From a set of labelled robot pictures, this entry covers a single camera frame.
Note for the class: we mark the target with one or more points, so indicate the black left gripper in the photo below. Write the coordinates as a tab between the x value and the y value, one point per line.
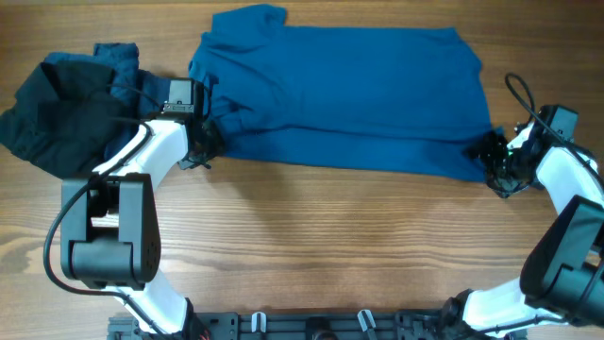
218	146

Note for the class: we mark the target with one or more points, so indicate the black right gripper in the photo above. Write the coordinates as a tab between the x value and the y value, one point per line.
486	149

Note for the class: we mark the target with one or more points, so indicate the blue polo shirt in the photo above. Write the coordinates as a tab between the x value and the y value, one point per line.
389	99

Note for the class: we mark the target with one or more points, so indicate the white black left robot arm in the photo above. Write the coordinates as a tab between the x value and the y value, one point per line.
105	240

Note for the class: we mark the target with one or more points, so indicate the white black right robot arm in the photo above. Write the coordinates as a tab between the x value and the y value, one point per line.
556	285

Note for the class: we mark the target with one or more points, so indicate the dark blue folded garment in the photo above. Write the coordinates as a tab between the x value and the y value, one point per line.
138	89

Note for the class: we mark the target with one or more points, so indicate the black folded garment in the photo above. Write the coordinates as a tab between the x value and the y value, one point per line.
64	117

